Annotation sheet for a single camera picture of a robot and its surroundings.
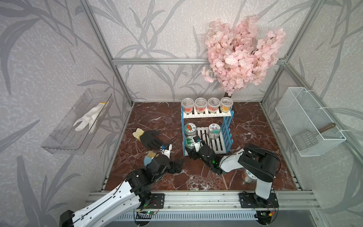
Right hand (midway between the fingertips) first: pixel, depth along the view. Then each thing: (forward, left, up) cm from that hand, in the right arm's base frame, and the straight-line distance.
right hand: (190, 143), depth 90 cm
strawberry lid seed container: (+8, 0, +4) cm, 9 cm away
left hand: (-14, +7, +6) cm, 16 cm away
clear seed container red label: (+8, +1, +27) cm, 29 cm away
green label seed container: (-2, 0, +5) cm, 5 cm away
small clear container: (+9, -20, +27) cm, 34 cm away
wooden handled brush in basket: (-7, -61, +17) cm, 64 cm away
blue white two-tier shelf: (+14, -22, +8) cm, 27 cm away
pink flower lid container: (+7, -15, +4) cm, 17 cm away
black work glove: (+5, +27, -3) cm, 28 cm away
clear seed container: (+8, -6, +28) cm, 29 cm away
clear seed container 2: (+8, -13, +27) cm, 31 cm away
